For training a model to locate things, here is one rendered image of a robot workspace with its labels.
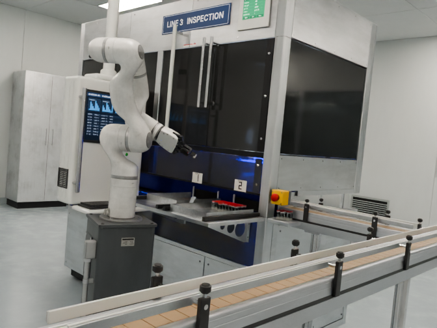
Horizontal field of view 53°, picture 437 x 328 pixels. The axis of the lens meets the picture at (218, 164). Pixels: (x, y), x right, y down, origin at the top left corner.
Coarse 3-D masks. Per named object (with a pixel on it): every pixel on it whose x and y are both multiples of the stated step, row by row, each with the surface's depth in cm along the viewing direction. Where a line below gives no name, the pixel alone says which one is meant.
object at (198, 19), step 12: (192, 12) 267; (204, 12) 260; (216, 12) 253; (228, 12) 247; (168, 24) 283; (180, 24) 275; (192, 24) 267; (204, 24) 260; (216, 24) 253; (228, 24) 247
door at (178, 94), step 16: (192, 48) 269; (208, 48) 259; (176, 64) 279; (192, 64) 268; (176, 80) 278; (192, 80) 268; (176, 96) 278; (192, 96) 268; (160, 112) 289; (176, 112) 278; (192, 112) 267; (208, 112) 258; (176, 128) 277; (192, 128) 267; (192, 144) 266
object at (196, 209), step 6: (174, 204) 219; (180, 204) 225; (186, 204) 228; (192, 204) 232; (198, 204) 235; (204, 204) 238; (210, 204) 241; (174, 210) 218; (180, 210) 215; (186, 210) 213; (192, 210) 209; (198, 210) 228; (204, 210) 230; (210, 210) 232; (216, 210) 234; (240, 210) 220; (246, 210) 224; (252, 210) 227; (192, 216) 209; (198, 216) 206; (204, 216) 204
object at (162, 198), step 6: (180, 192) 270; (186, 192) 273; (150, 198) 250; (156, 198) 246; (162, 198) 243; (168, 198) 239; (174, 198) 263; (180, 198) 266; (186, 198) 268; (210, 198) 253; (216, 198) 256
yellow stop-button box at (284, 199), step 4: (272, 192) 222; (276, 192) 220; (280, 192) 219; (284, 192) 219; (288, 192) 221; (280, 196) 219; (284, 196) 219; (288, 196) 221; (280, 200) 219; (284, 200) 219; (288, 200) 222; (280, 204) 219; (284, 204) 220; (288, 204) 222
